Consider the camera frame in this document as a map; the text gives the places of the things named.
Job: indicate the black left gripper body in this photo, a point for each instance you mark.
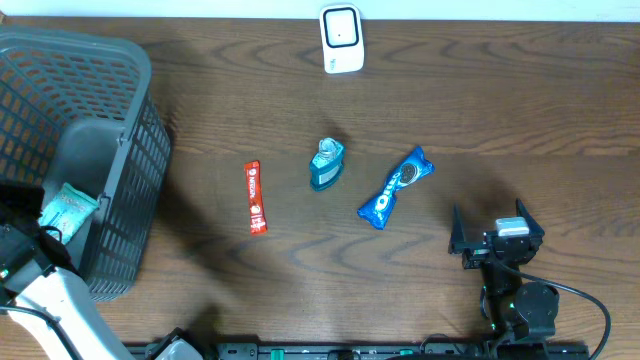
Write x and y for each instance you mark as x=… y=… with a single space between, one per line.
x=15 y=208

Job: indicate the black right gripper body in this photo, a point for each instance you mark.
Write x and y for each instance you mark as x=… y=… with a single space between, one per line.
x=476 y=257

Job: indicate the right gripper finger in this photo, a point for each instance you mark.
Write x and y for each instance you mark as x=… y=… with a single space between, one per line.
x=534 y=228
x=457 y=242

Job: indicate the green wet wipes pack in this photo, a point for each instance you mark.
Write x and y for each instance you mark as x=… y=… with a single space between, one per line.
x=65 y=214

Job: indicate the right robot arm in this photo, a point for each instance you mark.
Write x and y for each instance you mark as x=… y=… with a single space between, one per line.
x=520 y=313

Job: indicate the white barcode scanner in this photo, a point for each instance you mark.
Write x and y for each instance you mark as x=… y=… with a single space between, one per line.
x=342 y=39

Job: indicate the blue Oreo cookie pack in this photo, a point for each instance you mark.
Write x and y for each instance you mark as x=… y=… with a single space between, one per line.
x=377 y=211

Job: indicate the grey plastic basket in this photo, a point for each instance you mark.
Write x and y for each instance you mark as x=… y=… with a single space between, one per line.
x=76 y=110

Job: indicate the teal mouthwash bottle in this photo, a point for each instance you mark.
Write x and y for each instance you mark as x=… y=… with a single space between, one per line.
x=327 y=164

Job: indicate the red Nescafe stick sachet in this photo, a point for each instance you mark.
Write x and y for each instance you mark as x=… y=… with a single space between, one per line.
x=258 y=223

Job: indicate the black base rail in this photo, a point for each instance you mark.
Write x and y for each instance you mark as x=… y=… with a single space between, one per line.
x=435 y=346

